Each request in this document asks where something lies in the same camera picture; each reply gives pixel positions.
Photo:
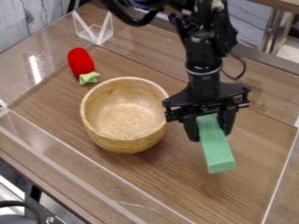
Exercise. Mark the red plush strawberry toy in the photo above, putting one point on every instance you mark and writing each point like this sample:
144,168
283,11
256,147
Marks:
82,66

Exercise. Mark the brown wooden bowl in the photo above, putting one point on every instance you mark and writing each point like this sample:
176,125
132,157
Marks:
123,114

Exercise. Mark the wooden chair in background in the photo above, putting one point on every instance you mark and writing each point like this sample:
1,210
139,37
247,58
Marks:
280,7

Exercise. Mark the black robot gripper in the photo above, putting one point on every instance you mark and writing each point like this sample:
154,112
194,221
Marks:
206,96

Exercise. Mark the green foam block stick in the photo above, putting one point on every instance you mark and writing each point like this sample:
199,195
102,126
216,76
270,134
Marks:
218,153

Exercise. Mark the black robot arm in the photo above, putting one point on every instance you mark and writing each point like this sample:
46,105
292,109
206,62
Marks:
208,37

